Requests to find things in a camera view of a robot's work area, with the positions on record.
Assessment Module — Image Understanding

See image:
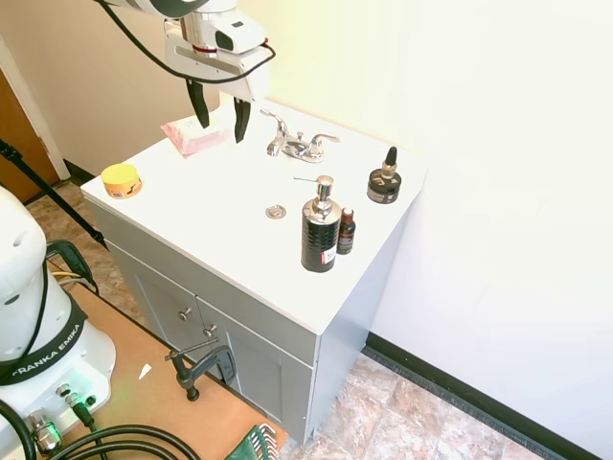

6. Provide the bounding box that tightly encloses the grey vanity cabinet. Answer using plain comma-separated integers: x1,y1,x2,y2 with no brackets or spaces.
89,199,414,446

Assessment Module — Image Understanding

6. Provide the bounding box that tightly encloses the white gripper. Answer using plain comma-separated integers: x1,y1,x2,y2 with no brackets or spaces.
163,17,271,145

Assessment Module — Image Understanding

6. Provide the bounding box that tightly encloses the yellow thin cable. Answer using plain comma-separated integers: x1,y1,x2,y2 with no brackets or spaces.
51,270,93,285

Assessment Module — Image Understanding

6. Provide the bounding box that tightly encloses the yellow round jar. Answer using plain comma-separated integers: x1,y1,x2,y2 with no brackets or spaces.
101,163,145,200

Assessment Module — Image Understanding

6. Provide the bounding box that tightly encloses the pink wipes pack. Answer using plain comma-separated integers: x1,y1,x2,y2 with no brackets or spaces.
160,116,232,160

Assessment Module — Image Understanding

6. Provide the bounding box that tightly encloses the chrome lever faucet handle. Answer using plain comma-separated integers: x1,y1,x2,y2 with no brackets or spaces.
305,133,342,161
259,108,289,138

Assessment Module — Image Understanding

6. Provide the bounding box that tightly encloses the black clamp with green tint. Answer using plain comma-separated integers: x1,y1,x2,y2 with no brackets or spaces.
44,239,100,296

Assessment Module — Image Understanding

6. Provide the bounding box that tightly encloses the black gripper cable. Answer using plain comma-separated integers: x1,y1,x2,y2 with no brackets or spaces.
93,0,278,81

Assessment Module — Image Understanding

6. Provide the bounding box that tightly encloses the small dark brown bottle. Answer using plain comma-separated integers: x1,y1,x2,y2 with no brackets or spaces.
336,207,357,257

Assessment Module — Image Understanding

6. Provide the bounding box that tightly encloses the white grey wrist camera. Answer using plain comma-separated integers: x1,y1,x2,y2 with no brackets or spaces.
213,10,268,55

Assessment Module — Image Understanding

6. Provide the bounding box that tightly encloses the white door frame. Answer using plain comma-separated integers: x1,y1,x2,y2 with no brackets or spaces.
0,32,73,183

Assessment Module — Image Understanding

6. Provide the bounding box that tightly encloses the black metal C-clamp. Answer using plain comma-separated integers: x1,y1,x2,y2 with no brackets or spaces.
164,336,238,403

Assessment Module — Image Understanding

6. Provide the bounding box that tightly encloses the thick black cable bundle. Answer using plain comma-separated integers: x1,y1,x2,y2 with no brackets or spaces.
0,397,253,460

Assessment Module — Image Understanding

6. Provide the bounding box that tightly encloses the black tripod leg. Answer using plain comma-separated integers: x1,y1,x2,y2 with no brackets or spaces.
0,138,108,250

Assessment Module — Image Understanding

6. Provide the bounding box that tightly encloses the white vanity sink top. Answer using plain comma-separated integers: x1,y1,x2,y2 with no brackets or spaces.
79,95,429,337

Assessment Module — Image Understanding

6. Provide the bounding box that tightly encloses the green hex key set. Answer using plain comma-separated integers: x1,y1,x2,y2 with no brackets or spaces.
223,423,280,460

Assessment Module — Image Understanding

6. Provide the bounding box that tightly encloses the black chrome soap dispenser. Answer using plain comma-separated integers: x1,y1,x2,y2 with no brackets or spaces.
293,174,343,274

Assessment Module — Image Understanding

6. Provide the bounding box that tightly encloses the long black baseboard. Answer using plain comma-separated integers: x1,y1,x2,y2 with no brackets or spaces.
362,332,605,460

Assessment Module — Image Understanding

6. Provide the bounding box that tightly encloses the brown wooden mounting board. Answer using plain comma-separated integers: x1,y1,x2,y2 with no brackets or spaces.
59,282,289,460

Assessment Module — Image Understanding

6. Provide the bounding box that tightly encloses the dropper bottle with black cap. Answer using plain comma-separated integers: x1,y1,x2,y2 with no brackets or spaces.
380,146,400,181

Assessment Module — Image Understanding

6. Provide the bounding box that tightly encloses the brown wooden door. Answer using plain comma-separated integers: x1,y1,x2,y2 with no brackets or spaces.
0,70,61,192

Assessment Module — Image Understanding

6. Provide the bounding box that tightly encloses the black round jar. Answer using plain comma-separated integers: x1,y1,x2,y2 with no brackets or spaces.
366,168,404,204

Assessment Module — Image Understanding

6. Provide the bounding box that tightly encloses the short black baseboard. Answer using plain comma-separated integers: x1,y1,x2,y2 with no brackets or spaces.
63,159,98,184

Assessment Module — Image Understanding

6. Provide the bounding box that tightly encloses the silver metal connector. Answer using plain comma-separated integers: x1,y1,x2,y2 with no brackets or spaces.
25,408,64,455

